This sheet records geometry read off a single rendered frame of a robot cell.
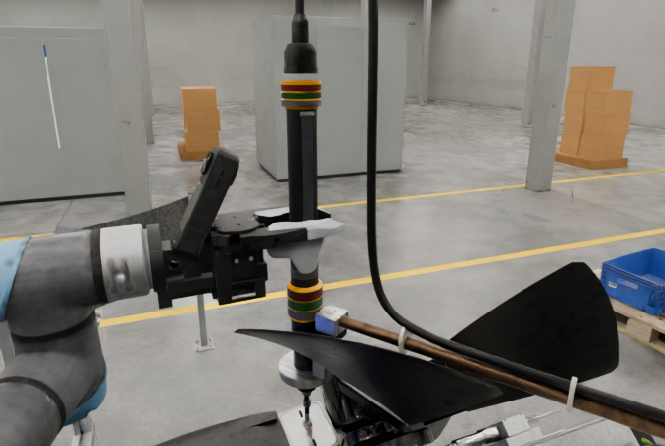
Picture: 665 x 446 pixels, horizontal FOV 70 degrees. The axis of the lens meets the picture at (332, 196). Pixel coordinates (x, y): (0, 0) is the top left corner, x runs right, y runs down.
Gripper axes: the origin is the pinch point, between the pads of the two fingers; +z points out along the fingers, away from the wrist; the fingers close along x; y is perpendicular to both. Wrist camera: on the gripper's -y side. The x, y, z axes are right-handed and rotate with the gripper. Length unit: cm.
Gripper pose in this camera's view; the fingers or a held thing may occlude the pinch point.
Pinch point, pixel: (327, 216)
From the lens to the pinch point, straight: 56.5
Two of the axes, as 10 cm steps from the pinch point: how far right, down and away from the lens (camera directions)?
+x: 3.7, 2.5, -8.9
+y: 0.1, 9.6, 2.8
